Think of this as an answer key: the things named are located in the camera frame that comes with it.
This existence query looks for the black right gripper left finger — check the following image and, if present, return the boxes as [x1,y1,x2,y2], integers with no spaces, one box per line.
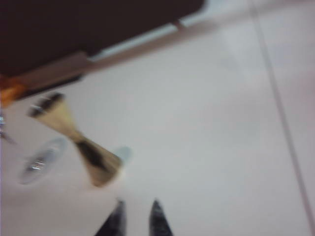
[94,199,126,236]

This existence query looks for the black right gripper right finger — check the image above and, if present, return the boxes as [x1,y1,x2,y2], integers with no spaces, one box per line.
[148,198,174,236]

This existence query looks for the gold metal jigger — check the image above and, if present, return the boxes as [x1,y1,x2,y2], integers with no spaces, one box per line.
[26,91,124,188]

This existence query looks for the clear wine glass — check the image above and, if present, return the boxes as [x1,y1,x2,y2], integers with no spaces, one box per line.
[0,114,69,185]

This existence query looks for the orange object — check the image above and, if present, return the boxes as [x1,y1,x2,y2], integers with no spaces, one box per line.
[0,75,27,105]

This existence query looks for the long brown desk partition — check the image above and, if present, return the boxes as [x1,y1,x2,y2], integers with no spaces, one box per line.
[0,0,205,77]

